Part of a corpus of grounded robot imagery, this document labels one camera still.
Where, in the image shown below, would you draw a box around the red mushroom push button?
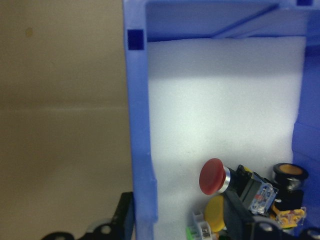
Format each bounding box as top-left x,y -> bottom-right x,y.
199,157 -> 280,216

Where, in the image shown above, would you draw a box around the white foam pad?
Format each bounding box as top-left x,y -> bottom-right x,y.
146,36 -> 307,240

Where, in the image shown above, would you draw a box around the yellow push button switch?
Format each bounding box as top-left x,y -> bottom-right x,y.
204,194 -> 227,232

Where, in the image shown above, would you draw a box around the blue bin with switches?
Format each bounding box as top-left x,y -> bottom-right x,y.
122,0 -> 320,240

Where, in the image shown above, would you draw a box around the black switch yellow contact block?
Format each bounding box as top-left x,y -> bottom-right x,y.
271,162 -> 310,230

